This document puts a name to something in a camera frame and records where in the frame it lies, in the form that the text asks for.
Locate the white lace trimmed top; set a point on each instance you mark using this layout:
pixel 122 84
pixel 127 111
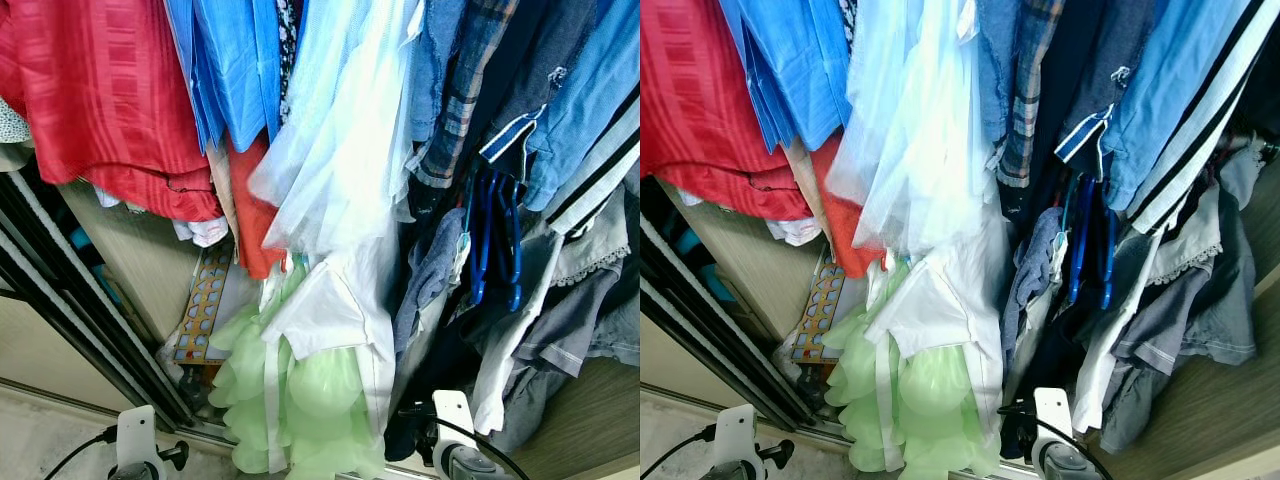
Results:
pixel 1190 245
pixel 590 255

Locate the white sheer dress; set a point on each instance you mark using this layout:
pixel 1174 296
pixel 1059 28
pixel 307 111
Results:
pixel 920 130
pixel 340 130

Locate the blue plastic hanger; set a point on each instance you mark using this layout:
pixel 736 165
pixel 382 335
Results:
pixel 483 240
pixel 1078 240
pixel 1108 250
pixel 514 250

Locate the grey blue hanging cloth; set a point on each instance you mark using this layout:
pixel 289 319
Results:
pixel 1035 260
pixel 430 270

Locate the light wooden drawer unit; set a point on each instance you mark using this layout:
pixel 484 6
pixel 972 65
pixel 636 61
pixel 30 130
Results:
pixel 130 250
pixel 740 250

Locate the orange garment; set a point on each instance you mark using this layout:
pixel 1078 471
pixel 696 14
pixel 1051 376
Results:
pixel 845 220
pixel 255 220

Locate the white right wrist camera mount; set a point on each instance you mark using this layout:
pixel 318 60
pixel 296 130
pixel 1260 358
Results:
pixel 1052 415
pixel 453 415

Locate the bright blue shirt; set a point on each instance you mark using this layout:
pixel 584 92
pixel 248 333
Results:
pixel 800 60
pixel 235 60

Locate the navy polo with striped cuff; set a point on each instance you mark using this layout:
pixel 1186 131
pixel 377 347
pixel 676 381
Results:
pixel 540 60
pixel 1100 60

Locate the black wardrobe door track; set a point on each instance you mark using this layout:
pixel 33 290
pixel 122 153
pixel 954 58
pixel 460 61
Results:
pixel 60 300
pixel 690 310

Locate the white shirt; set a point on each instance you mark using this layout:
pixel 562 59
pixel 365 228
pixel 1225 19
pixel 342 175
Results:
pixel 335 300
pixel 945 300

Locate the white garment with black stripes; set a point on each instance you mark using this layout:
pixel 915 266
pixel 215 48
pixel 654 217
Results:
pixel 1210 120
pixel 600 170

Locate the light blue shirt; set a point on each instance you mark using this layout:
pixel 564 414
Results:
pixel 590 110
pixel 1170 100

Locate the red striped shirt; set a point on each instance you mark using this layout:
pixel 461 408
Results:
pixel 720 90
pixel 100 90

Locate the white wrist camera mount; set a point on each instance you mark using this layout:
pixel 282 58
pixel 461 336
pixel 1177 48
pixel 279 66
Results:
pixel 137 435
pixel 737 435
pixel 1052 415
pixel 453 415

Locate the colourful dotted game box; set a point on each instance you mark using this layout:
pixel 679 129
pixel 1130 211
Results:
pixel 820 310
pixel 203 310

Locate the blue plaid shirt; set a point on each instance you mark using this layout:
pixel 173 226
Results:
pixel 1030 100
pixel 455 100

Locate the wooden wardrobe base board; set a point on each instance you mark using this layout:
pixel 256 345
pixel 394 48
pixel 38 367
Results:
pixel 1200 420
pixel 590 420

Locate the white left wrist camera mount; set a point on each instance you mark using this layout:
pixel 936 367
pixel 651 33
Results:
pixel 737 435
pixel 137 435

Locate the grey shorts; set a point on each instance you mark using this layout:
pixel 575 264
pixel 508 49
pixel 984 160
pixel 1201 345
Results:
pixel 1190 310
pixel 575 310

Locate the pale green ruffled dress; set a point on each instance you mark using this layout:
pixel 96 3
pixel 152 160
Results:
pixel 320 400
pixel 925 400

